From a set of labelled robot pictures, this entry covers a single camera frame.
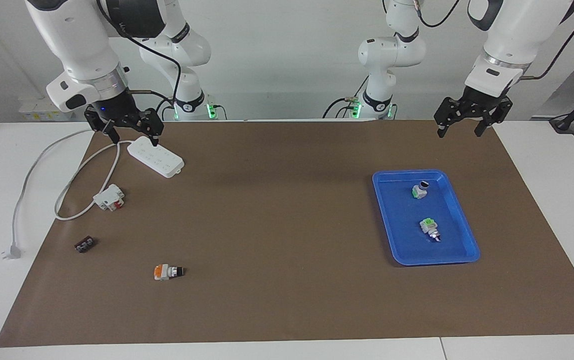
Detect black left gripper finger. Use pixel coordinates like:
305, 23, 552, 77
434, 97, 467, 139
474, 98, 513, 138

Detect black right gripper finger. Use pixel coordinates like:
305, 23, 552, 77
85, 110, 121, 146
134, 109, 165, 147

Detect orange-based knob switch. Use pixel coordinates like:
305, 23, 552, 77
154, 263, 185, 282

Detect white power strip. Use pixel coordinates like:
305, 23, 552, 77
127, 136, 185, 179

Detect white red circuit breaker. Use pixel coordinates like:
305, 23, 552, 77
93, 184, 125, 212

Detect blue plastic tray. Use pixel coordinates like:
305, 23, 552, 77
372, 169, 481, 267

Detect brown table mat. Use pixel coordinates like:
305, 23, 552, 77
0, 120, 574, 348

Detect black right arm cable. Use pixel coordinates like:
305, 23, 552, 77
97, 0, 182, 121

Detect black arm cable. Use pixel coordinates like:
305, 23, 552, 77
519, 0, 574, 81
97, 0, 182, 121

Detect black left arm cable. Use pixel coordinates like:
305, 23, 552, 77
519, 0, 574, 81

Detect white wall socket box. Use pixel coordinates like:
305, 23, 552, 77
19, 97, 75, 122

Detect green-based silver key switch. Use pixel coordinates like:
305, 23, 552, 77
419, 217, 441, 244

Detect white power cable with plug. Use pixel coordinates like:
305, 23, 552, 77
2, 129, 135, 261

